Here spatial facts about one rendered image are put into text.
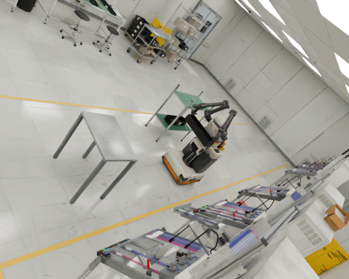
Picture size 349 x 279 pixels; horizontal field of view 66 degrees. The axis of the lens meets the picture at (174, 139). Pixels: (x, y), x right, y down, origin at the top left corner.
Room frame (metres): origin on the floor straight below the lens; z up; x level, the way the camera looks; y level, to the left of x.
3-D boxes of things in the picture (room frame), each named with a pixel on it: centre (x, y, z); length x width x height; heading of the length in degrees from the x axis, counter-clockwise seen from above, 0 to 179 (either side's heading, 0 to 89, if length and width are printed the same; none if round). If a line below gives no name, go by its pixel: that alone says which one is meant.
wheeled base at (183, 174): (4.30, -0.46, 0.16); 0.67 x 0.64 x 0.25; 151
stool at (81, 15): (5.32, 3.17, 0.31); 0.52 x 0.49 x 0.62; 155
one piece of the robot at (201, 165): (4.38, -0.51, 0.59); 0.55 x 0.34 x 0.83; 61
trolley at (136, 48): (7.64, 2.41, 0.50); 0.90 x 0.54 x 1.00; 169
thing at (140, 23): (8.39, 3.15, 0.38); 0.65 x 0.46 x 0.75; 68
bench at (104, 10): (5.96, 3.62, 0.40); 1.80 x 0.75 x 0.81; 155
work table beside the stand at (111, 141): (2.49, 0.56, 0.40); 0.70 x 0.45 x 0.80; 60
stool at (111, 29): (6.17, 2.86, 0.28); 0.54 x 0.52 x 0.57; 88
